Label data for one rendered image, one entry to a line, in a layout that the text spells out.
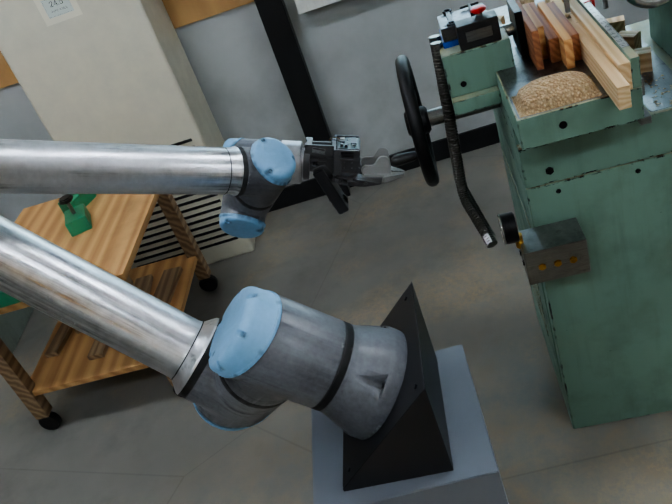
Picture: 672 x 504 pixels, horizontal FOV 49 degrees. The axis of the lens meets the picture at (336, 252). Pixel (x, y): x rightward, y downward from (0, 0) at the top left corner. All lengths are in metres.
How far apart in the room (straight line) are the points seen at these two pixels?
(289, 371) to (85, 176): 0.45
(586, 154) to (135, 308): 0.87
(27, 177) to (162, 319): 0.31
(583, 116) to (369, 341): 0.53
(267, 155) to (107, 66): 1.46
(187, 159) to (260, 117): 1.76
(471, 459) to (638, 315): 0.66
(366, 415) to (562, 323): 0.67
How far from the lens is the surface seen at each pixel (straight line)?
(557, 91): 1.34
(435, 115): 1.61
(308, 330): 1.13
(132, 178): 1.27
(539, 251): 1.47
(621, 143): 1.48
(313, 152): 1.52
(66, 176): 1.25
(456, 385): 1.33
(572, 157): 1.47
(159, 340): 1.27
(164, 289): 2.63
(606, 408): 1.92
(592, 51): 1.42
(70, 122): 2.84
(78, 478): 2.45
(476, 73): 1.52
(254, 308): 1.12
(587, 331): 1.73
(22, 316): 3.34
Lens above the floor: 1.49
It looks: 32 degrees down
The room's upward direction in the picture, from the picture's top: 21 degrees counter-clockwise
